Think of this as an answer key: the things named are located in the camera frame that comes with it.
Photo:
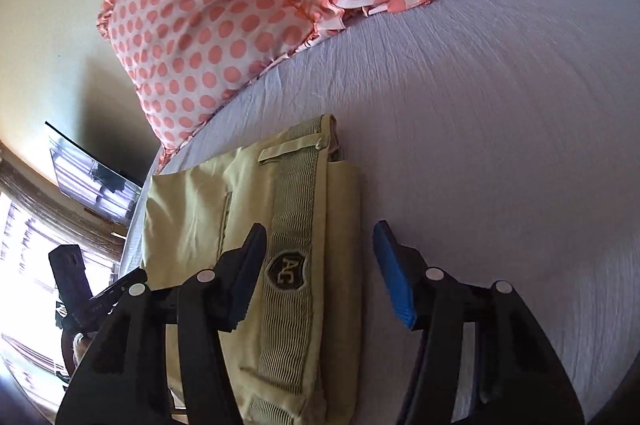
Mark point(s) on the large pink polka dot pillow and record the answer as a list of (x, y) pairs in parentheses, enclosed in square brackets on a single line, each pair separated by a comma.
[(200, 35)]

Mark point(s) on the lavender bed sheet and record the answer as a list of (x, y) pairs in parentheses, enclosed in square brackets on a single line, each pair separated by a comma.
[(475, 130)]

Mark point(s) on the person's left forearm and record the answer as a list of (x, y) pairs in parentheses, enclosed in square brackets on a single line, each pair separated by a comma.
[(79, 350)]

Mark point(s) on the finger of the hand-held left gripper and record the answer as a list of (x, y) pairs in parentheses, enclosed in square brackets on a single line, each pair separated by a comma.
[(67, 275), (122, 287)]

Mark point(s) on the wall-mounted television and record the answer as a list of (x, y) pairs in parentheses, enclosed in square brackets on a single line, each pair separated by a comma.
[(95, 185)]

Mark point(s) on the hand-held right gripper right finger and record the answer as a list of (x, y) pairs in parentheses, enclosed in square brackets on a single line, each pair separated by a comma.
[(395, 275)]

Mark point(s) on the khaki pants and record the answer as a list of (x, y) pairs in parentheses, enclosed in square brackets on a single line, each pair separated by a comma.
[(200, 205)]

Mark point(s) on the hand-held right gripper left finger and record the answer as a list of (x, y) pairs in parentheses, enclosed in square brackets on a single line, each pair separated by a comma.
[(247, 277)]

